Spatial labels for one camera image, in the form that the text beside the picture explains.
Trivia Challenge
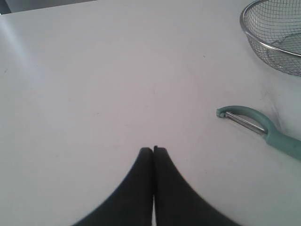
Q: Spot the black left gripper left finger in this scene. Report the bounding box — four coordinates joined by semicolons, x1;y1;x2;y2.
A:
75;147;154;226

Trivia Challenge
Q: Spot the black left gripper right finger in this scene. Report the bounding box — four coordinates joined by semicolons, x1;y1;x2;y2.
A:
153;146;238;226

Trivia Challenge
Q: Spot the teal vegetable peeler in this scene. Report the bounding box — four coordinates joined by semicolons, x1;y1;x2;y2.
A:
216;105;301;161

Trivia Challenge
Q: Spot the metal wire mesh basket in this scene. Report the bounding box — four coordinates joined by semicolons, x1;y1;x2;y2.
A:
239;0;301;76

